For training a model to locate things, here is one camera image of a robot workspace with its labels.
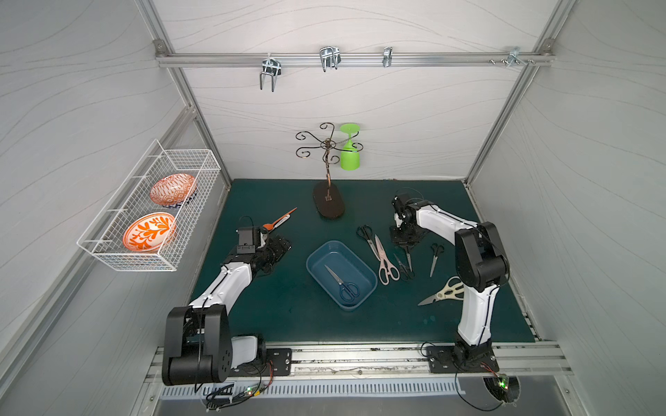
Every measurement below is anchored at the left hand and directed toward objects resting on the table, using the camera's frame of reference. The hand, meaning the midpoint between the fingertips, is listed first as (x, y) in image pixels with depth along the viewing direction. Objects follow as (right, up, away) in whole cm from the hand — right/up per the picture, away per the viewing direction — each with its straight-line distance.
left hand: (287, 248), depth 88 cm
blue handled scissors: (+21, -14, -2) cm, 25 cm away
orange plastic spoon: (-10, +6, +16) cm, 20 cm away
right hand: (+41, +2, +10) cm, 43 cm away
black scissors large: (+29, +4, +15) cm, 33 cm away
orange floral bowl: (-29, +8, -25) cm, 39 cm away
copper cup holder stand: (+13, +18, +24) cm, 33 cm away
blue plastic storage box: (+21, -7, +5) cm, 22 cm away
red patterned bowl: (-29, +19, -16) cm, 38 cm away
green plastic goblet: (+22, +35, +11) cm, 43 cm away
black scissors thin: (+43, -9, +4) cm, 44 cm away
